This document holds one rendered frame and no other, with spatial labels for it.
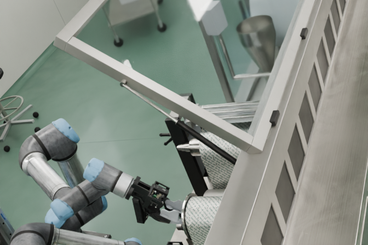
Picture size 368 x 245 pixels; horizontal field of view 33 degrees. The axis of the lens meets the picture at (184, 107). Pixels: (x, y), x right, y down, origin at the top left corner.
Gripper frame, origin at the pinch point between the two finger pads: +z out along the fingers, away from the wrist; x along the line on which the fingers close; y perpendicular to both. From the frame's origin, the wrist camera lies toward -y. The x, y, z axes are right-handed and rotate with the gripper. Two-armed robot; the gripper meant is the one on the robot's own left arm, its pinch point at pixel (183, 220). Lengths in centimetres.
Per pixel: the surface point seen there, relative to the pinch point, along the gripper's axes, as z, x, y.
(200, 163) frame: -2.2, 30.9, -4.8
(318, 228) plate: 27, -24, 50
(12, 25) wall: -223, 354, -276
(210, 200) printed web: 4.2, -0.1, 14.3
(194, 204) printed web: 0.3, -1.3, 11.0
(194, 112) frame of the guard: -13, -20, 62
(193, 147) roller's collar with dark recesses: -7.4, 21.9, 9.7
